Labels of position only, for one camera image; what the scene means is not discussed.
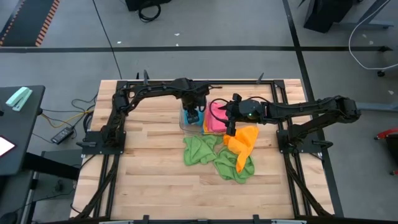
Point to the black power brick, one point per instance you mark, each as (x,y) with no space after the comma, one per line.
(62,135)

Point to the orange microfiber towel with label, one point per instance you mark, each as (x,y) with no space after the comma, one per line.
(205,127)

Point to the small green microfiber towel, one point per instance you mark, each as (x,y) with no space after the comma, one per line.
(199,151)

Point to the red chair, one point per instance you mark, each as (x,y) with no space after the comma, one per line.
(387,133)

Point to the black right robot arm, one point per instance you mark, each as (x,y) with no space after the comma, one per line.
(311,109)

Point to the grey metal desk foot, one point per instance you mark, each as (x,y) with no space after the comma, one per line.
(376,106)

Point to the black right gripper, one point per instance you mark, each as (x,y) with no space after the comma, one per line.
(245,110)

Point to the large green microfiber towel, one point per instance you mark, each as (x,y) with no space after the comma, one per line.
(227,168)

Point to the black side desk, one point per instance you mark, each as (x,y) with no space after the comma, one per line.
(18,130)

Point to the orange-striped black floor mat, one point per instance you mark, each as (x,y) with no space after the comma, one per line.
(28,21)

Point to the black equipment cabinet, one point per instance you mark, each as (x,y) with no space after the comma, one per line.
(323,15)

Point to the black equipment stand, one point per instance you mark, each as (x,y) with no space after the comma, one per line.
(53,165)

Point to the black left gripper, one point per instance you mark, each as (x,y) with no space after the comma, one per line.
(194,101)

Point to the clear plastic bin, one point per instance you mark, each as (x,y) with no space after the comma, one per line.
(183,127)

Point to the black equipment box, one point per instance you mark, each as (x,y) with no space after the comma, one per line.
(140,3)

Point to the pink microfiber towel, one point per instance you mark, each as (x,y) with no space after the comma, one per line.
(217,123)

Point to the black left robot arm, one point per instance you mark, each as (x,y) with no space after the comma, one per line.
(149,90)

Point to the white light bar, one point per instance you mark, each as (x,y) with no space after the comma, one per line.
(116,222)
(289,222)

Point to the mint green stapler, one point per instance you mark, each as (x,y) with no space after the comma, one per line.
(18,98)

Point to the blue microfiber towel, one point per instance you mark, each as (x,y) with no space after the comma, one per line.
(202,119)

